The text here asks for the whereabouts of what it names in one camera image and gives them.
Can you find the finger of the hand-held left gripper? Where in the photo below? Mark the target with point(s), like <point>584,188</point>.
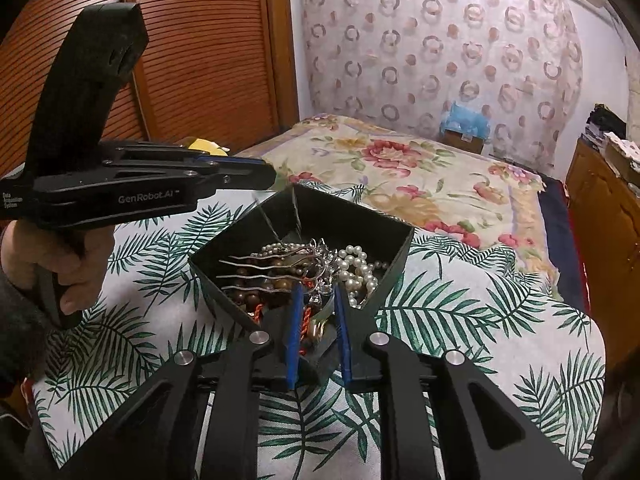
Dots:
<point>225,157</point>
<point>245,175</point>

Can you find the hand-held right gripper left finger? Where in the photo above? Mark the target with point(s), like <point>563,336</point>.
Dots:
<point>294,335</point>

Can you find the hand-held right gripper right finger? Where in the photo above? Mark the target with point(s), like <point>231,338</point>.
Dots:
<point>344,340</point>

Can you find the silver hair comb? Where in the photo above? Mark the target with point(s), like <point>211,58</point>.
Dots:
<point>320,260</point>

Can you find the black cardboard box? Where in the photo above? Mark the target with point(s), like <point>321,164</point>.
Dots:
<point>350,215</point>

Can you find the person's left forearm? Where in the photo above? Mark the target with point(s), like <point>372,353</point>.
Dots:
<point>20,330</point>

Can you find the person's left hand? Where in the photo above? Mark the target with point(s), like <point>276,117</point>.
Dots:
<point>95,255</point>

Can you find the yellow plush toy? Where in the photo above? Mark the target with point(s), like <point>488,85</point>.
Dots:
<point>205,146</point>

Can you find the wooden slatted wardrobe door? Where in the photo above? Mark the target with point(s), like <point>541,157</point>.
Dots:
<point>200,60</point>

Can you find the green leaf printed tablecloth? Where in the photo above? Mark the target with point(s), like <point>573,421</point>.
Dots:
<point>450,320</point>

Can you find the floral blanket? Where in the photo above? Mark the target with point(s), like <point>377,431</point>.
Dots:
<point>400,170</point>

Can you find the brown cardboard box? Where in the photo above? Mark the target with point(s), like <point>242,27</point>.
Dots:
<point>462,142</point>

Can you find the blue plastic bag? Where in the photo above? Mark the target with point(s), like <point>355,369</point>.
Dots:
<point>467,117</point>

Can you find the dark blue bedsheet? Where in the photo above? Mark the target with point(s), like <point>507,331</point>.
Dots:
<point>555,220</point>

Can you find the wooden cabinet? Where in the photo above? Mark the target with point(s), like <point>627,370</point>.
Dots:
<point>610,220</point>

